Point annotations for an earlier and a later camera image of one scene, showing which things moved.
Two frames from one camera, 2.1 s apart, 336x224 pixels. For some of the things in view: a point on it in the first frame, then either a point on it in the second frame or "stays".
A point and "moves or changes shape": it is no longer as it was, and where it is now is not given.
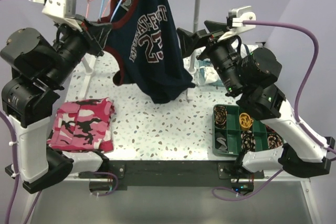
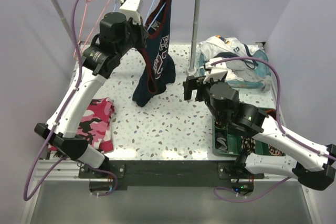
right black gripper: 216,30 -> 190,84
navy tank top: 143,38 moves or changes shape
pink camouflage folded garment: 83,125 stays
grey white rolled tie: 223,147 stays
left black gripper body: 73,44 -> 135,38
